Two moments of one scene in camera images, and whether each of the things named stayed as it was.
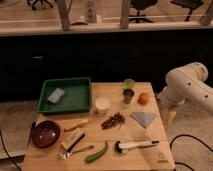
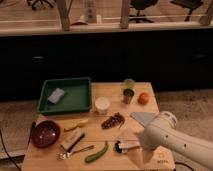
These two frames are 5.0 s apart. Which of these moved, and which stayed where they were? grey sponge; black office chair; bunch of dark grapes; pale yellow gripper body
Moved: pale yellow gripper body
Stayed: bunch of dark grapes; black office chair; grey sponge
